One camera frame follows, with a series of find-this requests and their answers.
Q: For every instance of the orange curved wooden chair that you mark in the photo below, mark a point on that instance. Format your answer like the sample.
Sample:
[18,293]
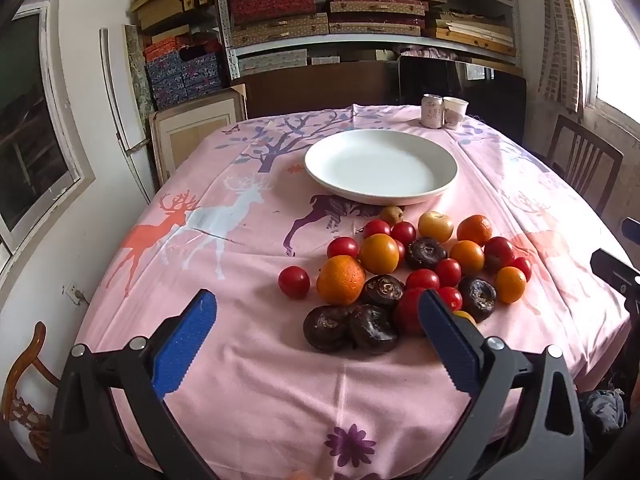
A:
[27,355]

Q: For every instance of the dark brown water chestnut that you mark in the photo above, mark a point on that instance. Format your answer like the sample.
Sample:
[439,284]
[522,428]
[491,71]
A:
[382,291]
[327,327]
[425,252]
[477,297]
[372,327]

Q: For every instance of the light wooden framed panel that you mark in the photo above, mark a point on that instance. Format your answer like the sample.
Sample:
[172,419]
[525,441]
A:
[195,130]

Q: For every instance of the small yellow citrus fruit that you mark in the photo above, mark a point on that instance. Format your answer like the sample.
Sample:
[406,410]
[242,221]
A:
[465,316]

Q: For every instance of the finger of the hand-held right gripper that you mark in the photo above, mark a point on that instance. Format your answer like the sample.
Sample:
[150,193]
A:
[615,272]
[632,231]

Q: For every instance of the blue floral storage box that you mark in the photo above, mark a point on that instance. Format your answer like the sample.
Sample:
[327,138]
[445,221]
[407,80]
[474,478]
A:
[167,92]
[205,81]
[162,66]

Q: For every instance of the white framed window with dark glass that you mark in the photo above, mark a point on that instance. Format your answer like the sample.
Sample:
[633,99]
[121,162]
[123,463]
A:
[30,110]

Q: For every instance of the orange mandarin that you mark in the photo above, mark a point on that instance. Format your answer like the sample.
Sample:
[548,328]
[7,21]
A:
[510,284]
[474,229]
[379,253]
[466,256]

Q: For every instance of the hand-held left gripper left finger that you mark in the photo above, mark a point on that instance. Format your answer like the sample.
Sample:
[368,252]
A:
[185,345]

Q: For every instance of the pink deer print tablecloth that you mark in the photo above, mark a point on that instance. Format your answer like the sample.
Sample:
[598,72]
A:
[250,385]

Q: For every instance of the large orange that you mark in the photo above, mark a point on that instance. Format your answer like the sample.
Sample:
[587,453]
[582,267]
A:
[341,280]

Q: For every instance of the stack of patterned flat boxes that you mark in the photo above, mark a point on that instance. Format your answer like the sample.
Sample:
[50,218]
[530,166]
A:
[280,30]

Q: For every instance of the pink cloth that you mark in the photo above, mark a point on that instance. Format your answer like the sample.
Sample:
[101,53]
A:
[430,52]

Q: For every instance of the white leaning strip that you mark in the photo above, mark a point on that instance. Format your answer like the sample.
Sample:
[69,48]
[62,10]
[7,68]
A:
[112,105]

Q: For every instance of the stack of plain wooden boxes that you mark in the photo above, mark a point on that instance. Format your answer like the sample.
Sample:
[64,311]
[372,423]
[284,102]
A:
[160,2]

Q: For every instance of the red floral storage box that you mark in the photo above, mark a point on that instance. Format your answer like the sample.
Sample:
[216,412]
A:
[197,42]

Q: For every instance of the brown wooden board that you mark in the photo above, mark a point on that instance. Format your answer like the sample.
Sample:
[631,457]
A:
[320,90]

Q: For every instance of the pile of red tomatoes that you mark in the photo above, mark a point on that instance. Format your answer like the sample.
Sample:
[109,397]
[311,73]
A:
[293,282]

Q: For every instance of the brick pattern curtain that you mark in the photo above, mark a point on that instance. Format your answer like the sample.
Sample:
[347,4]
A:
[562,35]

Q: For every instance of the orange floral storage box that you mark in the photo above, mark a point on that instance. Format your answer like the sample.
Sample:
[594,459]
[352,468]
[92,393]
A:
[161,50]

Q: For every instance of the white wall socket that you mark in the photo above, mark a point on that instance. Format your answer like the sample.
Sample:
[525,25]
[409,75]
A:
[71,292]

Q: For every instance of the white metal shelf rack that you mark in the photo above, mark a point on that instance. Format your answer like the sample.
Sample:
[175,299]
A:
[380,42]

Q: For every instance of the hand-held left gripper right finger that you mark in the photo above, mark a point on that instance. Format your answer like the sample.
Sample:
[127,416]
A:
[447,345]

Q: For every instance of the grey stone slab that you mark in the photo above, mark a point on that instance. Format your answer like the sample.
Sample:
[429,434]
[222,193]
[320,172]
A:
[137,70]

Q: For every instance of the white paper cup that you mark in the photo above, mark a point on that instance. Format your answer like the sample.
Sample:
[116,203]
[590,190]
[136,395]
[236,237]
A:
[455,112]

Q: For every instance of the white round plate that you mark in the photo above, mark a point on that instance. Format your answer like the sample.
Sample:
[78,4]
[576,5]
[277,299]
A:
[380,165]

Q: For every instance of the dark wooden slat chair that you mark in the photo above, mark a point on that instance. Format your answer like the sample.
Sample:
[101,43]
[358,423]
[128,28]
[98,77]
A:
[585,160]

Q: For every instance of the small brown fruit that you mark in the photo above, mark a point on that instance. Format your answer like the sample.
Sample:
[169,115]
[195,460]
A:
[391,214]

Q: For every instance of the pale drink can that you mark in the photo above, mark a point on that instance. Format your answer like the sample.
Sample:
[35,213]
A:
[432,110]

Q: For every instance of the glossy black panel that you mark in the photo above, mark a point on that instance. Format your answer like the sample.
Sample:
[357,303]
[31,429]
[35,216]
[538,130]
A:
[495,105]

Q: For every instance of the bright window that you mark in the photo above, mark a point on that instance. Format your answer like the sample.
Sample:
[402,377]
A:
[617,35]

